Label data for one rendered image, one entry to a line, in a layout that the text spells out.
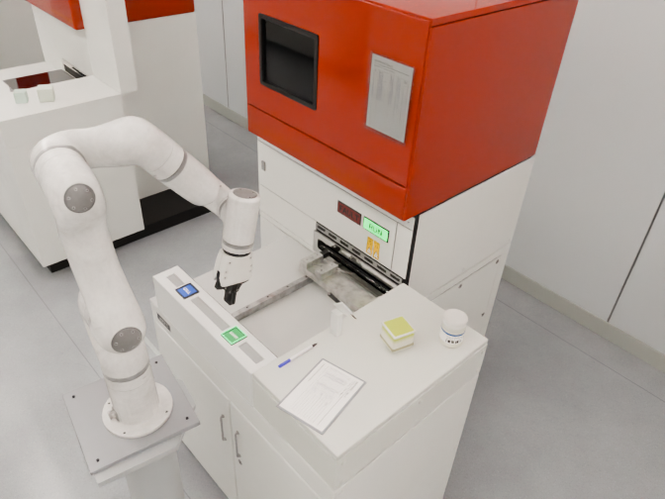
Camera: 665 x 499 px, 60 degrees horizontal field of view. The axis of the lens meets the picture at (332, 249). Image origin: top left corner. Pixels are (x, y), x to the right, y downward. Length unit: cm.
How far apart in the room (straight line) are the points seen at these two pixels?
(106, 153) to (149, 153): 8
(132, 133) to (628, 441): 253
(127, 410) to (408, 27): 124
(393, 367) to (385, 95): 76
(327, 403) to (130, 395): 51
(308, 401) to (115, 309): 54
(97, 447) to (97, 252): 60
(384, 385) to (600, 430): 161
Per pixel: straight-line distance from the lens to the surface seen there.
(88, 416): 180
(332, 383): 160
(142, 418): 171
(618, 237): 323
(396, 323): 169
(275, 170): 230
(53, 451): 284
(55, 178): 121
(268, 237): 252
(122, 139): 126
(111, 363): 157
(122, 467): 169
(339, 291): 201
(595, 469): 290
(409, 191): 172
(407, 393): 161
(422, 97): 159
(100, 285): 139
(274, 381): 161
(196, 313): 183
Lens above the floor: 218
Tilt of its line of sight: 36 degrees down
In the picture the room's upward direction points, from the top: 3 degrees clockwise
